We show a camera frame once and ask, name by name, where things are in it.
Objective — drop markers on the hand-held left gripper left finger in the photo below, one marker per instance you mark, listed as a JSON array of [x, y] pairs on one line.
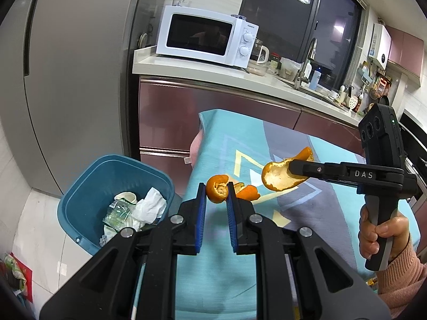
[[201, 216]]

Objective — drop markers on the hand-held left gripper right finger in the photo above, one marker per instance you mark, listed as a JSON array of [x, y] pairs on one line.
[[232, 220]]

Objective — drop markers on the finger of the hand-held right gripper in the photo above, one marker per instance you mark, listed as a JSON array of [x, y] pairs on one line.
[[313, 170]]

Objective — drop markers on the large orange peel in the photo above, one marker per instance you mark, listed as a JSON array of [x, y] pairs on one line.
[[277, 176]]

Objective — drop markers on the white tissue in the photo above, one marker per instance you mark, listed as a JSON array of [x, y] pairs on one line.
[[151, 206]]

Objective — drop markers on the clear green-edged wrapper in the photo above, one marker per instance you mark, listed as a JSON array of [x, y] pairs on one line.
[[116, 215]]

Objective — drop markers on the blue plastic bin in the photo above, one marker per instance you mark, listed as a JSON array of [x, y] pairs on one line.
[[86, 190]]

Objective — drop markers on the person's right forearm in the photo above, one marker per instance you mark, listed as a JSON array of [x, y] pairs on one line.
[[403, 283]]

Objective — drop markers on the person's right hand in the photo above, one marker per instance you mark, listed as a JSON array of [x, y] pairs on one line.
[[395, 231]]

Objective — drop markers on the black built-in oven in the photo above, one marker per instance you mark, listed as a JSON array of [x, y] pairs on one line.
[[413, 133]]

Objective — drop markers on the black frying pan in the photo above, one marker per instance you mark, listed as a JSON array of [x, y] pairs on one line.
[[384, 101]]

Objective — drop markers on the brown sauce bottle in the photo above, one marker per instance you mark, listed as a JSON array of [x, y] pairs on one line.
[[358, 105]]

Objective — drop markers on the white slotted spoon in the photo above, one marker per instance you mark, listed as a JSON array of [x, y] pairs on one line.
[[352, 102]]

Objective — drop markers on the cream utensil holder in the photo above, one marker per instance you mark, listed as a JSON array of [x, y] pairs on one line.
[[344, 97]]

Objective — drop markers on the white mug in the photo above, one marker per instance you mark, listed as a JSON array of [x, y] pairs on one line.
[[334, 96]]

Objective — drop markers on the teal and grey tablecloth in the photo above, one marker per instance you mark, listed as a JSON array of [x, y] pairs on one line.
[[227, 133]]

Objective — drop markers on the blue and white bottle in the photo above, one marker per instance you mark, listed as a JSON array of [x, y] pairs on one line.
[[315, 78]]

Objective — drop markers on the white water heater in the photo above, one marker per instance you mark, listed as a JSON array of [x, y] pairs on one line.
[[380, 46]]

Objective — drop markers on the white soap dispenser bottle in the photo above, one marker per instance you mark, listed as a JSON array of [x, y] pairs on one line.
[[308, 70]]

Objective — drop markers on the maroon kitchen counter cabinet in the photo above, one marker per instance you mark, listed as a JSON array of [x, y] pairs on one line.
[[216, 106]]

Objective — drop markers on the red lid jar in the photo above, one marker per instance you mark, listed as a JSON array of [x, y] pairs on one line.
[[274, 61]]

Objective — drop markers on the clear glass bowl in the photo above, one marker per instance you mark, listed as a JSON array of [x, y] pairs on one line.
[[257, 69]]

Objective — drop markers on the steel kitchen faucet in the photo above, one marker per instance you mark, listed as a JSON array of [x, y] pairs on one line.
[[308, 53]]

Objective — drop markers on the glass kettle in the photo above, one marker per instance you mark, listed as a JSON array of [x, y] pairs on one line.
[[257, 51]]

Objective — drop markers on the dark kitchen window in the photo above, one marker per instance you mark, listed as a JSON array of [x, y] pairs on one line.
[[283, 23]]

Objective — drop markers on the blue patterned bowl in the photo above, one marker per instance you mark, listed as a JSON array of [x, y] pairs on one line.
[[239, 16]]

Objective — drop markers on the white microwave oven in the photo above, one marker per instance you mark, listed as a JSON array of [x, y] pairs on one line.
[[200, 33]]

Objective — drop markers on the grey refrigerator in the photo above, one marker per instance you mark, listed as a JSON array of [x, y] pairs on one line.
[[83, 73]]

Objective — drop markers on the red printed bag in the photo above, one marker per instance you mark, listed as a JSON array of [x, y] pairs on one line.
[[20, 273]]

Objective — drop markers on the grey wall rack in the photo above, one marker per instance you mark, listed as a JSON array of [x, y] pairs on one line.
[[364, 77]]

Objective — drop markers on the pink wall cabinet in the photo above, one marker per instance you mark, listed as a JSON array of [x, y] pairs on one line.
[[405, 53]]

